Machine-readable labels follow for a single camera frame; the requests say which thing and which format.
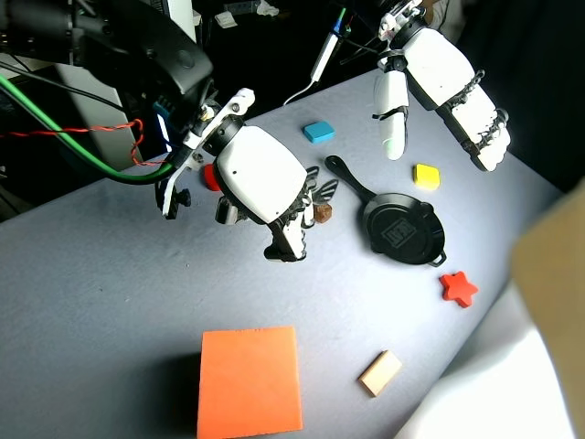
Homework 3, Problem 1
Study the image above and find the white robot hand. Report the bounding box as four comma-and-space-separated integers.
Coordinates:
372, 27, 512, 173
213, 123, 317, 263

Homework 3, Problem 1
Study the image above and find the black cast iron skillet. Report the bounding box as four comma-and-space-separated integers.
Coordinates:
324, 155, 448, 268

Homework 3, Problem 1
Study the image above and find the red round block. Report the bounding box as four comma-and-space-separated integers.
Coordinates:
202, 163, 223, 192

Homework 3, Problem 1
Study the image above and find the person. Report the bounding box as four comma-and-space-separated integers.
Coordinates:
424, 0, 465, 45

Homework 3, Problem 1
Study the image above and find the blue block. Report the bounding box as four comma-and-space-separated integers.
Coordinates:
303, 120, 336, 145

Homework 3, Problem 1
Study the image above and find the yellow block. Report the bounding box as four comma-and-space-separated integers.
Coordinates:
412, 163, 441, 190

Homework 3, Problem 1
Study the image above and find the grey table cloth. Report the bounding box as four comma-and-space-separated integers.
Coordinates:
0, 68, 564, 439

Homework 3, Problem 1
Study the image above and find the orange box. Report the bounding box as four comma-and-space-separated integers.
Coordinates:
196, 325, 304, 439

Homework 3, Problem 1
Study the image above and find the red star block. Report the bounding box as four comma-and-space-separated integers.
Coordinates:
438, 270, 480, 309

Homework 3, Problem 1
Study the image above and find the brown cardboard sheet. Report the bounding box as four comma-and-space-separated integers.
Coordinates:
510, 177, 585, 380

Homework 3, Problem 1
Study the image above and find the tan wooden rectangular block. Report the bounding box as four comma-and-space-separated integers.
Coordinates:
357, 349, 404, 398

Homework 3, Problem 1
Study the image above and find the white cloth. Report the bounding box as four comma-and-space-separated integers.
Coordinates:
397, 283, 578, 439

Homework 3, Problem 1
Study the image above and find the white adapter with cable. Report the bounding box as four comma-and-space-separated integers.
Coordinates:
282, 8, 348, 107

